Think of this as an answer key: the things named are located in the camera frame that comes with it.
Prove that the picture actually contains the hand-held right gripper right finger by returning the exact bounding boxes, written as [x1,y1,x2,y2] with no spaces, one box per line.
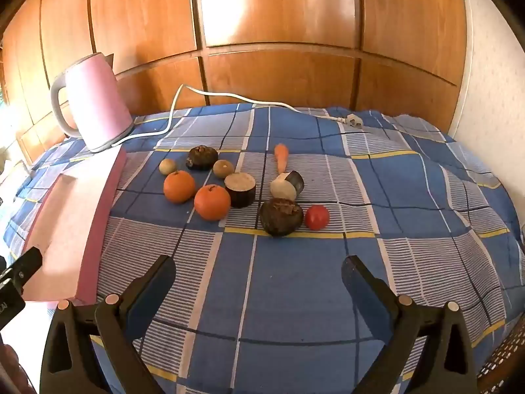
[341,254,480,394]

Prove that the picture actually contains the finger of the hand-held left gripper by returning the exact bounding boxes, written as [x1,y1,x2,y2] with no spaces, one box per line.
[0,246,44,296]

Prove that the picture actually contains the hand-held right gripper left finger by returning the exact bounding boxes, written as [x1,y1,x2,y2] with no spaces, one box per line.
[40,254,178,394]

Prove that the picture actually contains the pink tray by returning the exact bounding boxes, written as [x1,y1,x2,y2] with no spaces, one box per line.
[18,148,128,304]

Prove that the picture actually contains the red tomato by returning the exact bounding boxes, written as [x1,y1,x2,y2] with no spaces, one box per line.
[304,205,330,231]

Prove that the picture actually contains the orange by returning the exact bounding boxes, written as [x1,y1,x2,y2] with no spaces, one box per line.
[194,185,231,221]
[163,170,197,204]

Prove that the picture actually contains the dark brown lumpy fruit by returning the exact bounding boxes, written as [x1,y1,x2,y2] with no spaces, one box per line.
[186,145,219,171]
[260,198,305,237]

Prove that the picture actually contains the dark cut cylinder piece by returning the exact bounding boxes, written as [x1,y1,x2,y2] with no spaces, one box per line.
[270,170,305,203]
[224,173,257,208]

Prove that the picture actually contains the carrot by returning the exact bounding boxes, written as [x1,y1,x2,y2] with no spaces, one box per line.
[274,143,290,175]

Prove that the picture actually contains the blue plaid cloth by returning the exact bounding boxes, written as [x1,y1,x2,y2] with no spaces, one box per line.
[0,104,525,394]

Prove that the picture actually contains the wicker chair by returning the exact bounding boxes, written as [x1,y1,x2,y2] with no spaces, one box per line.
[478,324,525,394]

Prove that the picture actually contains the pink electric kettle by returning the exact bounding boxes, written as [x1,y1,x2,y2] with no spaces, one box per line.
[50,52,134,153]

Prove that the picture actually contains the wooden wardrobe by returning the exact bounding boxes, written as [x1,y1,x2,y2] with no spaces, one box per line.
[0,0,468,165]

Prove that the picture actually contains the white power cord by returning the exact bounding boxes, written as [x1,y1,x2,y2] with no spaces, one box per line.
[119,84,365,144]

